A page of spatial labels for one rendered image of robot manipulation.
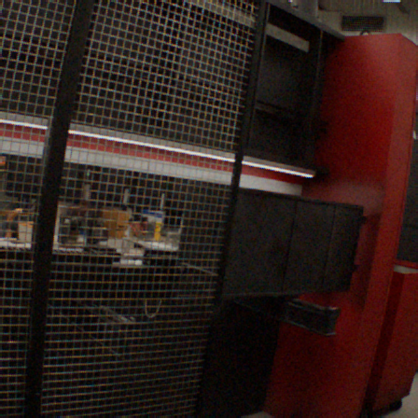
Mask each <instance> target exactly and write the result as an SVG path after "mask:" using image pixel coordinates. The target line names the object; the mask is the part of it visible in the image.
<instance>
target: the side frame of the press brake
mask: <svg viewBox="0 0 418 418"><path fill-rule="evenodd" d="M344 40H345V41H342V42H329V43H328V44H327V59H326V65H325V67H326V71H325V75H324V81H323V83H324V87H323V93H322V99H321V110H320V116H319V119H322V120H325V121H326V122H327V125H325V124H322V123H318V127H321V128H324V129H327V132H321V131H318V133H317V139H316V145H315V152H314V157H313V164H316V165H321V167H327V168H330V170H329V174H315V176H306V175H304V176H303V180H302V188H301V194H300V196H301V197H308V198H315V199H320V200H327V202H338V203H345V204H352V205H356V206H363V207H364V209H363V215H362V216H366V217H367V218H366V225H363V224H361V227H360V232H359V238H358V244H357V250H356V256H355V264H358V267H357V270H356V272H353V273H352V278H351V284H350V289H349V291H335V292H328V293H307V294H300V297H299V299H300V300H304V301H307V302H310V303H312V304H314V303H315V304H318V305H321V306H323V307H327V306H331V308H332V309H335V308H338V307H341V311H340V317H338V318H337V324H336V329H334V332H335V333H336V335H333V336H328V337H326V338H325V337H323V336H320V335H319V334H316V333H314V332H310V331H307V330H305V329H302V328H300V327H296V326H293V325H291V324H287V323H284V322H282V324H281V327H280V330H279V336H278V342H277V347H276V352H275V353H274V358H273V363H272V374H271V377H270V379H269V385H268V390H267V396H266V401H265V402H264V406H263V411H265V412H267V413H268V414H269V415H272V416H274V417H276V418H358V415H359V413H360V411H361V406H362V402H363V400H364V395H365V392H366V388H367V386H368V381H369V376H370V373H371V367H372V362H373V360H374V357H375V352H376V347H377V344H378V341H379V336H380V331H381V326H382V325H383V316H384V311H385V306H386V304H387V300H388V294H389V288H390V284H391V278H392V274H393V271H394V267H395V262H396V256H397V246H398V240H399V234H400V229H401V223H402V218H403V213H404V207H405V197H406V191H407V185H408V180H409V169H410V164H411V149H412V143H413V139H412V137H413V132H414V122H415V117H416V115H415V111H416V107H417V104H416V102H417V96H418V94H417V91H418V46H417V45H416V44H414V42H412V41H411V40H409V39H408V38H407V37H406V36H405V35H403V34H402V33H396V34H393V33H391V34H379V35H377V34H374V35H351V36H349V35H346V36H345V38H344Z"/></svg>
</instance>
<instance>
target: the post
mask: <svg viewBox="0 0 418 418"><path fill-rule="evenodd" d="M94 3H95V0H76V5H75V8H74V12H73V16H74V18H73V19H72V20H71V17H70V16H68V23H67V24H69V22H70V21H71V24H70V25H72V26H70V31H69V33H68V29H69V25H66V29H65V32H66V33H68V34H70V35H69V36H67V43H69V44H66V46H65V43H63V47H62V50H63V49H64V48H65V50H64V51H66V53H64V56H63V52H62V50H61V53H60V60H61V61H62V60H64V62H60V61H59V65H58V66H57V69H60V67H61V63H62V69H61V70H62V71H61V75H60V77H59V74H60V70H57V74H56V78H58V79H60V80H59V82H58V89H59V90H57V94H56V95H55V93H56V89H54V90H53V93H52V97H54V96H55V98H57V99H55V103H54V107H56V109H55V108H54V109H53V118H52V119H51V123H50V126H51V127H52V128H50V130H49V136H51V137H49V142H48V144H47V141H48V138H47V136H45V141H44V145H46V146H47V150H46V155H48V156H46V157H45V165H46V167H45V166H44V172H43V175H44V176H43V178H42V185H44V186H41V192H40V195H42V196H40V200H39V204H41V205H39V207H38V213H39V214H40V215H37V221H36V223H38V224H36V229H35V233H37V234H36V235H35V237H34V235H33V234H32V241H31V243H33V242H34V241H35V242H36V244H35V249H34V252H35V253H34V255H33V261H34V262H33V263H32V264H31V262H29V268H28V271H30V270H31V268H32V267H33V269H32V271H33V272H32V276H31V280H33V281H31V284H30V283H29V282H30V281H28V282H27V288H26V289H29V288H30V285H31V288H32V289H33V290H30V297H29V298H31V299H30V300H26V302H25V306H28V302H29V301H30V304H29V307H31V308H29V310H28V313H27V308H25V315H28V314H29V315H30V316H28V324H27V325H29V326H28V329H27V333H29V334H27V341H28V342H29V343H27V342H26V346H25V342H24V343H23V348H22V350H23V354H22V358H25V357H26V358H27V359H26V362H25V365H24V360H25V359H24V360H22V366H23V367H24V366H26V367H27V368H25V374H26V376H25V380H23V378H24V376H22V375H24V368H21V369H22V373H21V382H22V384H21V390H25V391H26V392H24V398H25V400H24V403H22V402H23V399H21V406H23V404H24V406H25V407H24V410H22V408H23V407H21V413H23V412H24V413H25V414H24V415H23V417H22V414H21V418H41V414H42V411H41V409H42V397H43V396H42V392H43V387H42V385H43V380H44V379H43V374H44V370H43V368H44V361H45V360H44V355H45V343H46V338H45V336H46V330H47V326H46V323H47V317H48V313H47V310H48V304H49V284H50V271H51V264H52V257H53V254H52V249H53V243H54V236H55V230H56V222H57V215H58V208H59V201H60V193H61V186H62V180H63V166H64V159H65V152H66V146H67V143H68V137H69V131H70V124H71V117H72V115H73V111H74V103H75V97H76V93H77V84H78V77H79V75H80V71H81V64H82V58H83V57H84V51H85V45H86V42H87V39H88V32H89V27H90V26H91V14H92V13H93V9H94ZM72 11H73V7H71V10H70V11H69V15H71V16H72ZM25 347H27V349H26V350H28V351H27V352H26V355H25V352H24V351H25ZM24 382H26V384H25V386H24V389H23V385H24Z"/></svg>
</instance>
